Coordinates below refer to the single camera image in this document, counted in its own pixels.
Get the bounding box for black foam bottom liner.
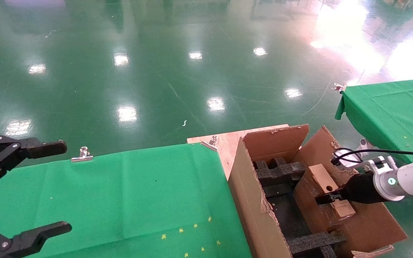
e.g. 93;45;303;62
262;183;313;241

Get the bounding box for small brown cardboard box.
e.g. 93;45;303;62
294;164;357;233

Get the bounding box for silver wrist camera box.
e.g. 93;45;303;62
334;149;363;169

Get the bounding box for silver camera mount bracket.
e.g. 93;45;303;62
359;156;397;176

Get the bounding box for large green table cloth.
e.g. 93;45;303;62
0;143;252;258

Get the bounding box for small white base piece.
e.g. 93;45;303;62
358;138;376;150

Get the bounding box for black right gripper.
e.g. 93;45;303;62
315;172;385;206

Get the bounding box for large open cardboard carton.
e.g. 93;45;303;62
227;124;408;258

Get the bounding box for black notched foam insert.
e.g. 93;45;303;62
252;157;307;180

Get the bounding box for black foam insert bar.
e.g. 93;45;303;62
286;231;347;258

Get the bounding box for green cloth with creases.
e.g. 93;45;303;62
334;77;413;164

